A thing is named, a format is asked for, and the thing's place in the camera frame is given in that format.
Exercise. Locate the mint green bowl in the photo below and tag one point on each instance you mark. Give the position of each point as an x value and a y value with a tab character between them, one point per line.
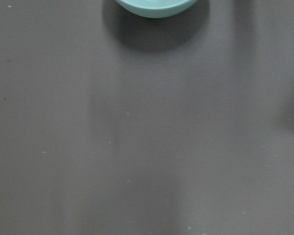
156	8

